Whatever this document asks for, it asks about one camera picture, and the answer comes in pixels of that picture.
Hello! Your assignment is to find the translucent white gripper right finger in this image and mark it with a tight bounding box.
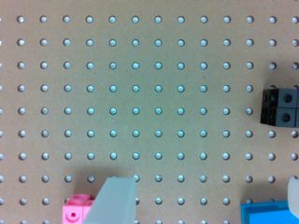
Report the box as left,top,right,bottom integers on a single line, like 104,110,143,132
288,176,299,217

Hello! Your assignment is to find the black block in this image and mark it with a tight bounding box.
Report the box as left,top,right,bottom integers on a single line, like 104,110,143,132
260,88,299,128

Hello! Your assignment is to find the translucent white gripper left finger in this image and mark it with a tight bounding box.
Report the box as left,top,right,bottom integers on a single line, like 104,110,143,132
82,177,136,224

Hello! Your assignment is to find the pink block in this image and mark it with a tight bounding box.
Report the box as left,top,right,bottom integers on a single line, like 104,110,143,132
62,194,93,224

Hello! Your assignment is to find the blue block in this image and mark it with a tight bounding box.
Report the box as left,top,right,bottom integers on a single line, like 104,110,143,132
240,201,299,224

